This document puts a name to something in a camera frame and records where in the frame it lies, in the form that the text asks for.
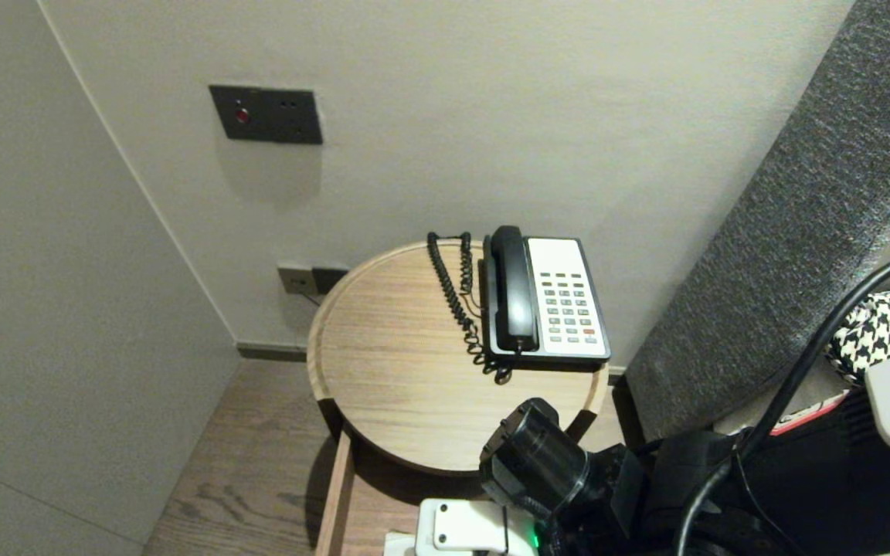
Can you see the gold tissue box white tissue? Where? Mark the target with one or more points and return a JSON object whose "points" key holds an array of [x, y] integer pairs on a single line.
{"points": [[399, 544]]}

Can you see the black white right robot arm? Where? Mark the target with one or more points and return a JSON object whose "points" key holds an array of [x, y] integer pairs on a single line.
{"points": [[538, 455]]}

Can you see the black telephone handset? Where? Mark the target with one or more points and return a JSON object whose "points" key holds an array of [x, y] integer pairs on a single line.
{"points": [[512, 293]]}

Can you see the round wooden side table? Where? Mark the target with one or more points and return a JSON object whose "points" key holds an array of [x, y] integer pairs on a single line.
{"points": [[414, 371]]}

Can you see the white and black telephone base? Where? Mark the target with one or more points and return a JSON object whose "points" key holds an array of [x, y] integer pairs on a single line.
{"points": [[561, 309]]}

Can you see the grey fabric headboard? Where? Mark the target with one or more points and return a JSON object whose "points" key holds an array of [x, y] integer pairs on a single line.
{"points": [[800, 232]]}

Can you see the black wall socket plate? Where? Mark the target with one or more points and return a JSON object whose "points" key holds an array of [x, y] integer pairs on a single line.
{"points": [[329, 279]]}

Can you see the grey wall socket plate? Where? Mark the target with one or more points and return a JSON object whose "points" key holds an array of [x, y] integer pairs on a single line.
{"points": [[294, 279]]}

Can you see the dark wall switch panel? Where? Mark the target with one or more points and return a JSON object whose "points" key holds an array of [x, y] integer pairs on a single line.
{"points": [[267, 116]]}

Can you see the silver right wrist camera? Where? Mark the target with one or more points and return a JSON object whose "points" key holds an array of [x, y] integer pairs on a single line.
{"points": [[464, 529]]}

